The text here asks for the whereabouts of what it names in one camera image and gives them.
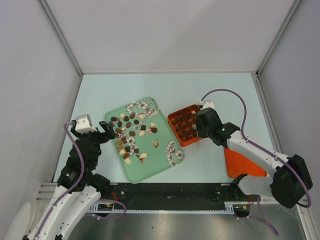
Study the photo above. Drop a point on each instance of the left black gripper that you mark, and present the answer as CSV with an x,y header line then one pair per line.
x,y
108,134

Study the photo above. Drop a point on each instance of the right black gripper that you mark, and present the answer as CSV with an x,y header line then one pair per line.
x,y
200,133

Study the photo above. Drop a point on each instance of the orange chocolate box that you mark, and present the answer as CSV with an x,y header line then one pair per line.
x,y
181,123

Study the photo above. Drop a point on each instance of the green floral tray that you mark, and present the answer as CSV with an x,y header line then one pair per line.
x,y
163,149

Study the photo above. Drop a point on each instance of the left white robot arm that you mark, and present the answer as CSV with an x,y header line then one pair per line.
x,y
77,187

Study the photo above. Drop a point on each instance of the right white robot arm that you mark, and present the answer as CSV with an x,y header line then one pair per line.
x,y
288,179

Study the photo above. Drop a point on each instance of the brown square chocolate low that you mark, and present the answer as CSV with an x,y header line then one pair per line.
x,y
126,155

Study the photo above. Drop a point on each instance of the white square chocolate low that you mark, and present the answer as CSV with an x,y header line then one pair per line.
x,y
127,161

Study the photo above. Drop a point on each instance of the white swirl oval chocolate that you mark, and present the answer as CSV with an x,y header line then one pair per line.
x,y
143,155

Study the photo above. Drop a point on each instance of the orange box lid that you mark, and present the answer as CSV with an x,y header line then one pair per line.
x,y
237,164

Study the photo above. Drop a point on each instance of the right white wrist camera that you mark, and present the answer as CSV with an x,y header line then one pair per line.
x,y
204,104

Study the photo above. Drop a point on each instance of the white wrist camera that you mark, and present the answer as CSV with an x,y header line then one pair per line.
x,y
83,125
204,104

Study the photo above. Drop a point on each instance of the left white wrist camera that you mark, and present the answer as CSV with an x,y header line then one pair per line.
x,y
83,125

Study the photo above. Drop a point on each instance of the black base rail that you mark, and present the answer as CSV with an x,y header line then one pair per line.
x,y
176,196

